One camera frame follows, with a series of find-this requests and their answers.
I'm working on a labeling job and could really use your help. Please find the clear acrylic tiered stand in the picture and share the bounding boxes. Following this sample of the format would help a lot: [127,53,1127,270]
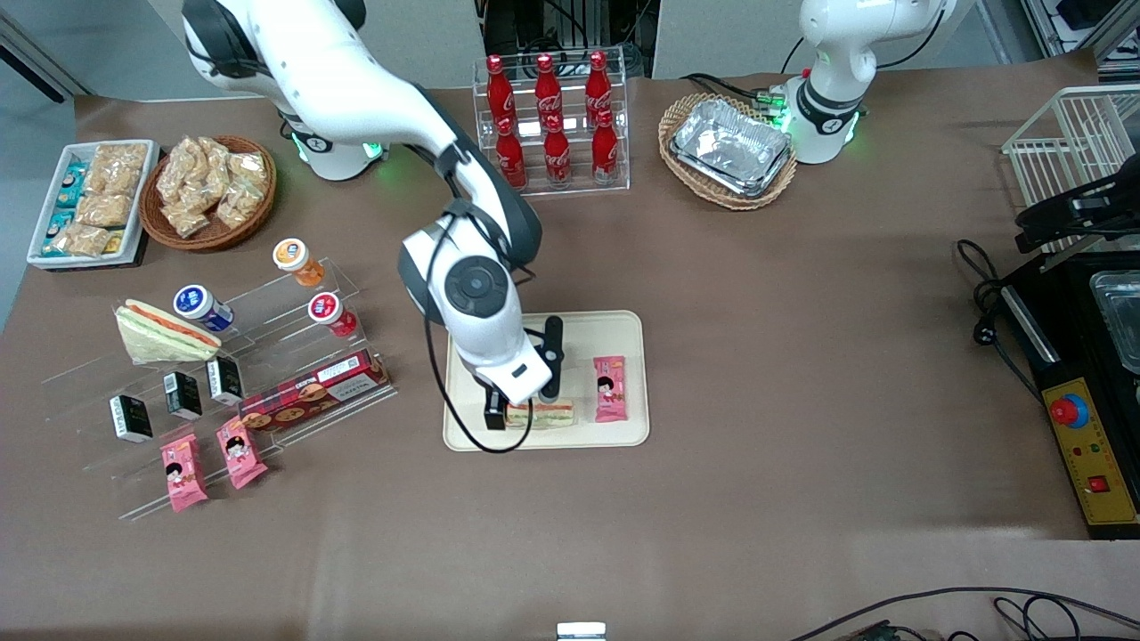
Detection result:
[40,258,399,522]

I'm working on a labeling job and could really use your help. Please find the looped black cable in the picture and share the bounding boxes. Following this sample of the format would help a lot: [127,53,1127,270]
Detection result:
[993,595,1140,641]

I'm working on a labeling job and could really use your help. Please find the dark equipment with cables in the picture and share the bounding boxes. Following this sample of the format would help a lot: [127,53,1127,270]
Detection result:
[481,0,660,81]

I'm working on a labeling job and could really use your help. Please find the black power cable with plug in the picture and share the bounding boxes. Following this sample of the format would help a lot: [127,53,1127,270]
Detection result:
[957,239,1043,402]

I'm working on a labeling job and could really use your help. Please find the orange gum bottle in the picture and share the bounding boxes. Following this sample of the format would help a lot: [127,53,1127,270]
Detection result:
[273,238,326,288]

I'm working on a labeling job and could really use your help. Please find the steel machine tray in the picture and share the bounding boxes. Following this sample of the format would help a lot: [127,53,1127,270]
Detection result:
[1088,272,1140,375]

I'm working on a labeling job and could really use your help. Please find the clear acrylic bottle rack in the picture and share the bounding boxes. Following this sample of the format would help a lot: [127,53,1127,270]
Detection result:
[472,45,631,200]

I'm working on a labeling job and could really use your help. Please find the cream plastic serving tray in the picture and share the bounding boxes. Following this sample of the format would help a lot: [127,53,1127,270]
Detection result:
[443,310,650,452]

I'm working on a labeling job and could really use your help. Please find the brown wicker basket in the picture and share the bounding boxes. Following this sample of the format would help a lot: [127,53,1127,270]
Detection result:
[138,135,277,253]

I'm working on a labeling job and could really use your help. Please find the black base cable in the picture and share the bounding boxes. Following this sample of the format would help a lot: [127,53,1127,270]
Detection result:
[681,73,785,112]

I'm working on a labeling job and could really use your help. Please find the clear bag of tan snacks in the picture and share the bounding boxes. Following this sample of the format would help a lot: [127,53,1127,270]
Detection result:
[159,138,210,201]
[162,200,215,239]
[49,223,112,259]
[216,183,264,231]
[227,151,268,192]
[76,194,134,228]
[89,142,148,192]
[200,138,241,179]

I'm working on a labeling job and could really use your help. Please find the triangle sandwich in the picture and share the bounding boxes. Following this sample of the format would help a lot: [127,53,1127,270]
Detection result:
[114,298,222,366]
[504,400,576,430]

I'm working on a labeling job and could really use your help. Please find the red-capped gum bottle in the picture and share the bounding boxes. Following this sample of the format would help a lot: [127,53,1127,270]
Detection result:
[307,292,359,339]

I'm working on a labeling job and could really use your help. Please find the red tartan shortbread box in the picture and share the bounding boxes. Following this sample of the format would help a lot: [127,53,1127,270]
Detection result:
[239,349,393,434]

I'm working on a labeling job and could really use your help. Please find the red cola bottle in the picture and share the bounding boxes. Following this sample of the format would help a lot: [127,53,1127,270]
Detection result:
[585,51,614,117]
[591,109,621,183]
[485,55,516,121]
[534,53,564,121]
[495,116,528,191]
[543,114,573,186]

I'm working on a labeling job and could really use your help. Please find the black sealing machine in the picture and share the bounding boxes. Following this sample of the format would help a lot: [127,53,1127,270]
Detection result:
[1002,254,1140,540]

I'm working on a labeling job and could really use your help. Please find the light wicker basket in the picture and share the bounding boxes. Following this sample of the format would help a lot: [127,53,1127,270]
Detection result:
[658,93,798,212]

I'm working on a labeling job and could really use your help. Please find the white rectangular snack bin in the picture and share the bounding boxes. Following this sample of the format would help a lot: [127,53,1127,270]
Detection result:
[27,140,161,268]

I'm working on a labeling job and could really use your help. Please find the blue-capped gum bottle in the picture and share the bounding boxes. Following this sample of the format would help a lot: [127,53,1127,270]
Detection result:
[173,284,235,334]

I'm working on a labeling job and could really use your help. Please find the long black cable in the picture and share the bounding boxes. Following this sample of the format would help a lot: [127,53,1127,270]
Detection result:
[788,586,1140,641]

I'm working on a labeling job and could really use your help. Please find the white wire rack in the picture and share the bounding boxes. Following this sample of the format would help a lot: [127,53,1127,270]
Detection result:
[1002,85,1140,255]

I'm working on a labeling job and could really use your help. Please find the small black snack box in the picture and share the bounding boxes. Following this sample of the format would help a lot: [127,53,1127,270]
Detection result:
[207,356,246,406]
[163,371,203,421]
[109,394,154,444]

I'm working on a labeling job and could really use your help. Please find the metal shelf frame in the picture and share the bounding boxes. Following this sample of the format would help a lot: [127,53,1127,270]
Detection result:
[1020,0,1140,63]

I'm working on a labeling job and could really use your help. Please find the aluminium foil tray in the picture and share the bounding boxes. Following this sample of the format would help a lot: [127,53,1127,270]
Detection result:
[670,98,794,199]

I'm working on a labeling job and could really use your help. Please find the pink cartoon snack packet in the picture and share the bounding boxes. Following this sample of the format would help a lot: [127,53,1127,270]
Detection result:
[160,434,209,514]
[216,417,268,491]
[593,355,630,423]

